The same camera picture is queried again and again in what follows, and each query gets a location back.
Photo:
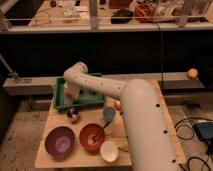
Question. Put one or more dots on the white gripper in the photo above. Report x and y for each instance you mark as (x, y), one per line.
(71, 93)

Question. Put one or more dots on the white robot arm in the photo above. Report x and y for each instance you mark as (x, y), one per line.
(148, 135)

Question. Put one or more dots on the green plastic tray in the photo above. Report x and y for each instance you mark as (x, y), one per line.
(86, 98)

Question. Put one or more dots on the small metal cup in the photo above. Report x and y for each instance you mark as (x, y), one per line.
(73, 115)

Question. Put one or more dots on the orange fruit on table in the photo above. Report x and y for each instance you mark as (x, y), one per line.
(117, 105)

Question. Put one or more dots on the orange-red bowl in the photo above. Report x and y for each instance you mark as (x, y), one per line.
(88, 131)

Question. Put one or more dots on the metal spoon in bowl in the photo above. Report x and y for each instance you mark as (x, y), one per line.
(94, 139)

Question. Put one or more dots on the purple bowl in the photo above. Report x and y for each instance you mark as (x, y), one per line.
(60, 141)

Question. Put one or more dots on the small white bowl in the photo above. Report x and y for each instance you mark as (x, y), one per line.
(109, 151)

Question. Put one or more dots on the yellow banana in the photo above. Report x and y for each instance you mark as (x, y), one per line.
(123, 148)

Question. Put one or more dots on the black bag on shelf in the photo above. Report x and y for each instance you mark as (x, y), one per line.
(121, 16)

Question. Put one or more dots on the orange ball on ledge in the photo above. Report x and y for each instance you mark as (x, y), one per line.
(192, 73)

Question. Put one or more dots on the black power adapter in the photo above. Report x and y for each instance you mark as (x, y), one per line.
(204, 130)

